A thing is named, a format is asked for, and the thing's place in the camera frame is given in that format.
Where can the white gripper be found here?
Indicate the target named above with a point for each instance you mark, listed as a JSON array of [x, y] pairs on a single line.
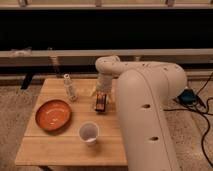
[[104, 84]]

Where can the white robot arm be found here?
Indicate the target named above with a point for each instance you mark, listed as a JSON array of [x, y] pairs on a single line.
[[140, 90]]

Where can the white sponge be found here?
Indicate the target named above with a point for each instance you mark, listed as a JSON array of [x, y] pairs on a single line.
[[94, 104]]

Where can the white paper cup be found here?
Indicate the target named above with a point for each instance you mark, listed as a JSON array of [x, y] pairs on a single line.
[[88, 133]]

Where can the orange plate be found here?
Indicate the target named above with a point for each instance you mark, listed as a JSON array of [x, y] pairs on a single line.
[[53, 115]]

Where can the wooden table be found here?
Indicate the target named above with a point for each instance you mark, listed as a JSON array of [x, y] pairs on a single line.
[[64, 147]]

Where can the blue black power box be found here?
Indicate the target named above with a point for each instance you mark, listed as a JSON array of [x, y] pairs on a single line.
[[188, 97]]

